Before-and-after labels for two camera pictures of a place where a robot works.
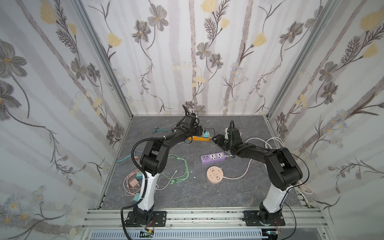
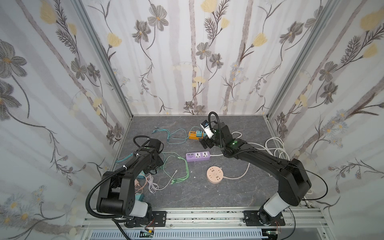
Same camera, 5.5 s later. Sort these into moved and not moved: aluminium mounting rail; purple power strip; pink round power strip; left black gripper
Moved: purple power strip; left black gripper
Not moved: aluminium mounting rail; pink round power strip
